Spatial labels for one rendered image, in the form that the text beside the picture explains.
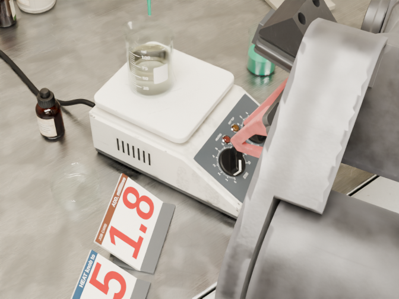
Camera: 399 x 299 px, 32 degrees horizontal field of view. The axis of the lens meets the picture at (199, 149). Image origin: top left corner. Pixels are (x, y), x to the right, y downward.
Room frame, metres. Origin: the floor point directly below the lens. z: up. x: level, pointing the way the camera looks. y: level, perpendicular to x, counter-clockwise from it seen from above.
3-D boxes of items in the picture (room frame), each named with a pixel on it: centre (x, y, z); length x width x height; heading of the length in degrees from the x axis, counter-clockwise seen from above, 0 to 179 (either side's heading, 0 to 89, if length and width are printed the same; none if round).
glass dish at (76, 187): (0.47, 0.14, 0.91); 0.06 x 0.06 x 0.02
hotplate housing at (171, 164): (0.55, 0.02, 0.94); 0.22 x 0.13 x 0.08; 60
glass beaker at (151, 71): (0.56, 0.06, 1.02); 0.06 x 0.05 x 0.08; 60
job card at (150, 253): (0.42, 0.06, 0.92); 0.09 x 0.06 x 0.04; 168
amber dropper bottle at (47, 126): (0.57, 0.18, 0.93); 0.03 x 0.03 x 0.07
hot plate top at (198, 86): (0.56, 0.04, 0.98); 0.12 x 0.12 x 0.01; 60
